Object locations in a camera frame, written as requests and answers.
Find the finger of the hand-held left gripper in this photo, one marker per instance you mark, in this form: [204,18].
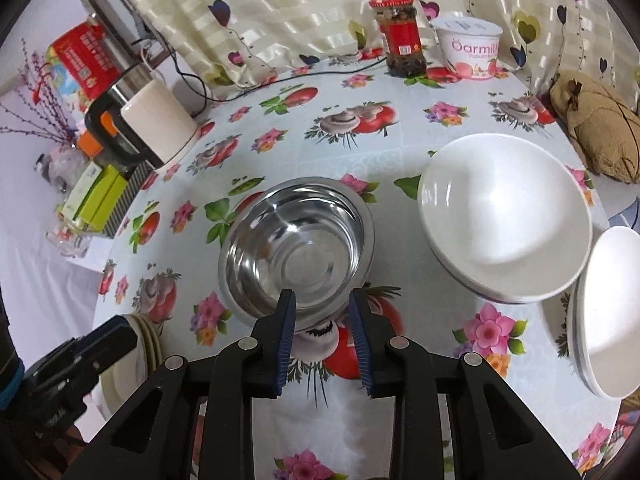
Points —
[115,337]

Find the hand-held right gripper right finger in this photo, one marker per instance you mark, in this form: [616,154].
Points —
[362,345]

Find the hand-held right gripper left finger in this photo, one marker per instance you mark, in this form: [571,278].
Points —
[285,340]

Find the stack of beige plates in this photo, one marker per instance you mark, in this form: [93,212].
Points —
[125,390]

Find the stainless steel bowl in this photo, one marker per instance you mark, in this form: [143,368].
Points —
[300,240]

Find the white bowl with blue stripe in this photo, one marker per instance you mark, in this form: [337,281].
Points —
[615,310]
[500,210]

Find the small glass jar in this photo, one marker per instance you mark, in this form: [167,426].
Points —
[65,235]

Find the green box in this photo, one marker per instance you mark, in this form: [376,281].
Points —
[102,195]

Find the striped tray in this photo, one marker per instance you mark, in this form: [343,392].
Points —
[127,195]

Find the white flat box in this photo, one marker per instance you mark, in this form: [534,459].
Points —
[82,185]

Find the clear plastic bag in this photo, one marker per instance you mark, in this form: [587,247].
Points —
[70,162]

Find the orange box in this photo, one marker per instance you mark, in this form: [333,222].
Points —
[89,142]

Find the white and black electric kettle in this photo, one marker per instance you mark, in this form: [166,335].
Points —
[155,120]

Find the purple dried flower branches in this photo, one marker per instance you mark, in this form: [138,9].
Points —
[45,110]

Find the red box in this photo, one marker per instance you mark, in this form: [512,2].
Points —
[85,60]

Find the glass jar with red label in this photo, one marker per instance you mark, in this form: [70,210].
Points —
[400,40]

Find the white yogurt tub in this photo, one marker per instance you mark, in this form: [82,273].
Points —
[470,55]

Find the brown cloth bag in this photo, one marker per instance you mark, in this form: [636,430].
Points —
[600,130]

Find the cream curtain with heart print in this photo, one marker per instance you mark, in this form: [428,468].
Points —
[300,10]

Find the metal framed panel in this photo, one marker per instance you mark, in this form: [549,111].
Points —
[107,0]

